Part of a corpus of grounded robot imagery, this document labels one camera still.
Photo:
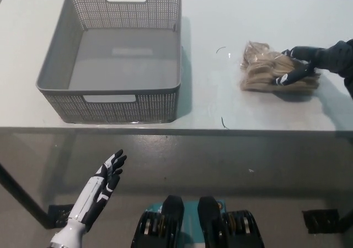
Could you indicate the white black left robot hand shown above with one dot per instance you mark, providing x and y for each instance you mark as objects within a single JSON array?
[{"x": 96, "y": 193}]

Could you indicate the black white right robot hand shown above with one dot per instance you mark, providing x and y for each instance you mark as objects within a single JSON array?
[{"x": 322, "y": 56}]

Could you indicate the clear bag of wooden cutlery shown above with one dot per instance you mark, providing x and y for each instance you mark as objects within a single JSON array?
[{"x": 259, "y": 71}]

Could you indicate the black metal table leg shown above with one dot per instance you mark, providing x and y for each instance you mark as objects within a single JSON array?
[{"x": 24, "y": 194}]

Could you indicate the grey perforated plastic basket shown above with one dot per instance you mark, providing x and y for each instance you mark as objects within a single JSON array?
[{"x": 124, "y": 63}]

